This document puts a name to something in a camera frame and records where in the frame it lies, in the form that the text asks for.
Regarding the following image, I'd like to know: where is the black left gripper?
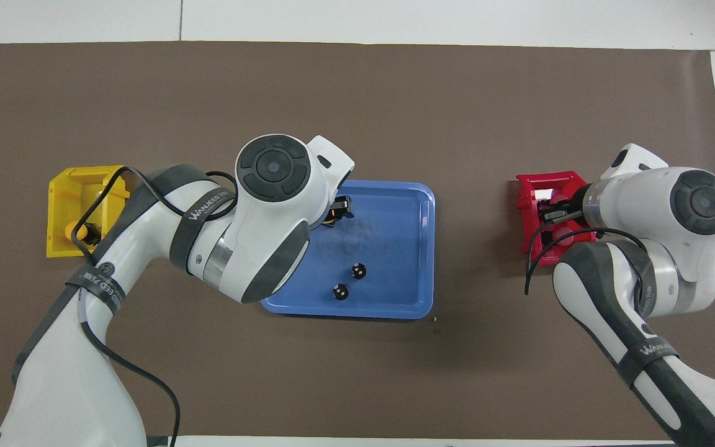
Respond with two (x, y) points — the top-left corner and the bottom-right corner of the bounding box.
(325, 195), (356, 228)

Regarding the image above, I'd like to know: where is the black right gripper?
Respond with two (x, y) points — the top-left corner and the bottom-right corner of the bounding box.
(541, 185), (589, 225)

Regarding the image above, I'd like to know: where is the red plastic bin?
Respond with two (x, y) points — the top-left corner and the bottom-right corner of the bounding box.
(516, 171), (598, 256)

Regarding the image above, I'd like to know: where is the blue plastic tray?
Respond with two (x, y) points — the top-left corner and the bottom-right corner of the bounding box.
(261, 180), (436, 320)

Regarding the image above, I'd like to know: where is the brown paper table mat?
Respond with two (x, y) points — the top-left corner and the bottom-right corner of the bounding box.
(0, 42), (715, 438)

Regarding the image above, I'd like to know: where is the yellow plastic bin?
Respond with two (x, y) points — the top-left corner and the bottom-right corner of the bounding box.
(46, 165), (132, 258)

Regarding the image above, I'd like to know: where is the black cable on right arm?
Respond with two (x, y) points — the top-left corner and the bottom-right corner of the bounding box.
(524, 225), (645, 296)

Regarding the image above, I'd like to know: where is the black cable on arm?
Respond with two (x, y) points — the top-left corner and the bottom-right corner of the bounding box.
(524, 225), (645, 296)
(72, 166), (237, 447)

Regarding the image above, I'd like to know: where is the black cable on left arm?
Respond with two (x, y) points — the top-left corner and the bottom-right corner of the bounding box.
(72, 166), (237, 447)

